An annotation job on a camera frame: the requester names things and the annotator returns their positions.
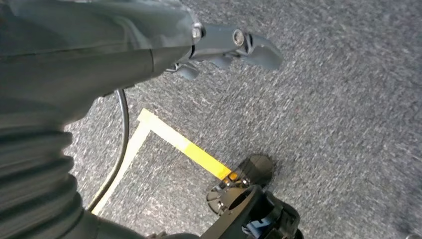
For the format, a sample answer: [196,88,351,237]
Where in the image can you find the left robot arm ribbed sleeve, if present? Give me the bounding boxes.
[0,126,85,239]

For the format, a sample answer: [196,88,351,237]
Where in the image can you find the yellow floor tape rectangle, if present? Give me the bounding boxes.
[91,108,239,216]

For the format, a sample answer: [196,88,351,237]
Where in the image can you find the black robot foot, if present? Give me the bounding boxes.
[199,154,305,239]

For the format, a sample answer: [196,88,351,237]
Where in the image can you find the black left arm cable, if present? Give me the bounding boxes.
[86,88,130,213]

